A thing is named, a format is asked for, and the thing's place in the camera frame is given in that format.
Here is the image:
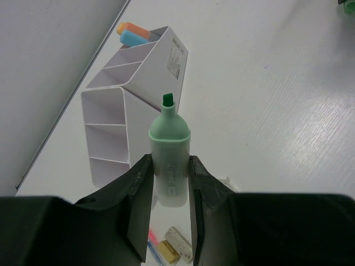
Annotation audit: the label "blue marker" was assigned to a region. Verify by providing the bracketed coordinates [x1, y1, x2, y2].
[120, 30, 150, 47]

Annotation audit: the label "green marker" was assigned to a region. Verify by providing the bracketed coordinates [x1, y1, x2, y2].
[148, 93, 191, 207]

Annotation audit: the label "orange pink pens behind organizer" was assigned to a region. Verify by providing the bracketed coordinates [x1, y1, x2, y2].
[148, 229, 166, 266]

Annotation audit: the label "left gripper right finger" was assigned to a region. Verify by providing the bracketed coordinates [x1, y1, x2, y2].
[189, 156, 354, 265]

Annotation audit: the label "white organizer lying tilted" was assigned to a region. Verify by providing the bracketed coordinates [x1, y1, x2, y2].
[81, 87, 159, 188]

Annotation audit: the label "white eraser block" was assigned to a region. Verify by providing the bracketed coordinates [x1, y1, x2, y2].
[164, 226, 193, 264]

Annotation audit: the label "green marker cap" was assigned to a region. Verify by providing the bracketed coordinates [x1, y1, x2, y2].
[338, 0, 355, 16]

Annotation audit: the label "clear tape roll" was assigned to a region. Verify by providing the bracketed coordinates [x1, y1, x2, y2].
[219, 177, 237, 192]

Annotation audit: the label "yellow eraser block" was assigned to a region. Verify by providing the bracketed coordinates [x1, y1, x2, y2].
[158, 240, 180, 264]

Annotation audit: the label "orange marker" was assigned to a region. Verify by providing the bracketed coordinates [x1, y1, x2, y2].
[116, 22, 160, 40]

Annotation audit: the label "white organizer upright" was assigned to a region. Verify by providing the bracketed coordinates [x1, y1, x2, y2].
[86, 26, 188, 110]

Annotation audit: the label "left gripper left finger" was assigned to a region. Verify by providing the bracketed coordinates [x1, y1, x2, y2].
[1, 154, 154, 265]

